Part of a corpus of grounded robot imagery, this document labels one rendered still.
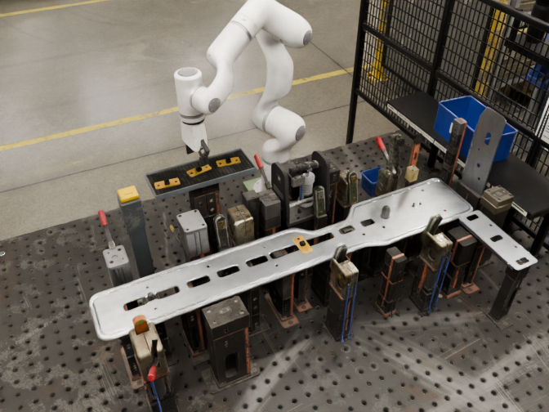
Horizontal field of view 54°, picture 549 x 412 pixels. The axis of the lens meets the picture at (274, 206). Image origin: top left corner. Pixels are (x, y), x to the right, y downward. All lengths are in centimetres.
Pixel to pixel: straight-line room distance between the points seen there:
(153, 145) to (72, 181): 66
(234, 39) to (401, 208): 85
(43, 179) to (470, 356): 305
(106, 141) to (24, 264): 207
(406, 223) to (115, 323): 104
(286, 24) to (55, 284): 131
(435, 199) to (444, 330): 48
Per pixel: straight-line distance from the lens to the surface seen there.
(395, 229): 194
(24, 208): 387
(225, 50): 175
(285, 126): 208
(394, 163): 207
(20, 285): 233
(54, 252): 241
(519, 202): 215
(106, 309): 173
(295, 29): 189
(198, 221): 178
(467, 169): 218
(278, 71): 201
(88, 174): 400
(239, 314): 161
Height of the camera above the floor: 229
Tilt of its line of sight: 41 degrees down
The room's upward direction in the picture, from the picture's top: straight up
